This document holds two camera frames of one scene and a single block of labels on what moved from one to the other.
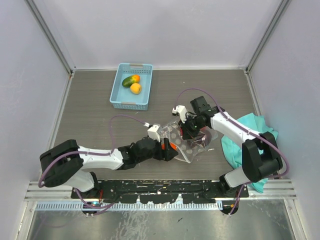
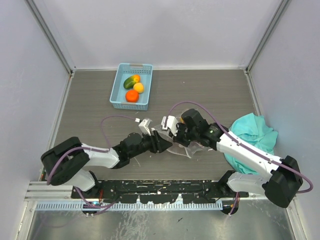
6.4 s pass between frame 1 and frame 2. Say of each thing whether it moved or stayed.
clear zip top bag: moved
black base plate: stayed
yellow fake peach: moved
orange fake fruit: moved
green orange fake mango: stayed
